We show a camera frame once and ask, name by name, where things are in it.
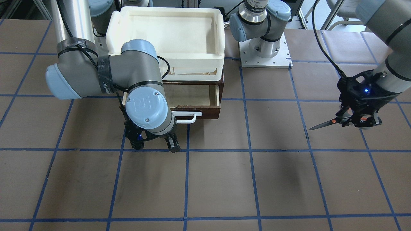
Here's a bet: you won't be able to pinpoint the dark wooden drawer cabinet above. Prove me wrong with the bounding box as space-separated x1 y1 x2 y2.
116 67 224 123

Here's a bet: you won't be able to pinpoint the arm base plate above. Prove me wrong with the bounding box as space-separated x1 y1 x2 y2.
239 34 293 68

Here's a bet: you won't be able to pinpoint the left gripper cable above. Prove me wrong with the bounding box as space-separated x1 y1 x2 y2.
311 0 349 81

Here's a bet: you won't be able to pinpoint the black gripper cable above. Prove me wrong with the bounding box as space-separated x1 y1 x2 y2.
57 0 171 93

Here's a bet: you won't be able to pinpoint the wooden drawer with white handle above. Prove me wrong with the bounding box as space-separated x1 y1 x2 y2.
121 81 224 129

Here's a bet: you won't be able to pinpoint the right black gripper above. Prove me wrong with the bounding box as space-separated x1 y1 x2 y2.
125 124 181 153

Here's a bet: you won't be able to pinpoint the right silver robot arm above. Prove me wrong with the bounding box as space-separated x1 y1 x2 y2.
45 0 181 153

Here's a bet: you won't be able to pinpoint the orange grey scissors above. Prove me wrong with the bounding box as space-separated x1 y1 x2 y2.
309 110 382 130

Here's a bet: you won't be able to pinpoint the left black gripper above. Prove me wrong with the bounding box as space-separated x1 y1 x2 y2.
335 71 390 127

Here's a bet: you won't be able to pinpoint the cream plastic tray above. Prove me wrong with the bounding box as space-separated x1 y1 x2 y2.
106 6 225 81

